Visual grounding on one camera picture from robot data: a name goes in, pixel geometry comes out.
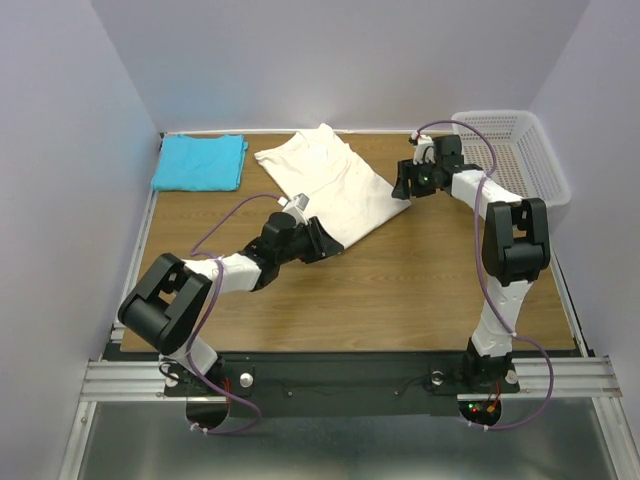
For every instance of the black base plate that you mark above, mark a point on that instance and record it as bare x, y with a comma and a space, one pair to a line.
286, 385

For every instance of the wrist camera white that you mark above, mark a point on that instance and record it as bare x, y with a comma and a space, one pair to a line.
295, 207
423, 148

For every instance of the white t shirt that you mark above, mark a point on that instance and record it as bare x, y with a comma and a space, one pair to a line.
347, 196

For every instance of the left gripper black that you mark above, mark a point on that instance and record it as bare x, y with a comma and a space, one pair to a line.
325, 244

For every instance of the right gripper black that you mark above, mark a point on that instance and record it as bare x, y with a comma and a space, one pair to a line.
407, 170

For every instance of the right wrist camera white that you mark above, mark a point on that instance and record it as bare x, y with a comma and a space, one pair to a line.
423, 148

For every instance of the aluminium frame rail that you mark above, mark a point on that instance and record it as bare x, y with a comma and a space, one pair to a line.
409, 286

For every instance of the white plastic basket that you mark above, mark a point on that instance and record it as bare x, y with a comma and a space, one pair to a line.
526, 163

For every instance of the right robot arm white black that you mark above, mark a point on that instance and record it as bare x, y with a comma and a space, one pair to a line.
511, 247

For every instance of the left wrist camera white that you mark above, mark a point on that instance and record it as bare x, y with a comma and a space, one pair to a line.
295, 207

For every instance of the folded blue t shirt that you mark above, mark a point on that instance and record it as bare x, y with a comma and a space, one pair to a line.
193, 164

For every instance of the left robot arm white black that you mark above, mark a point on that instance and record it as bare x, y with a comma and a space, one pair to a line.
173, 294

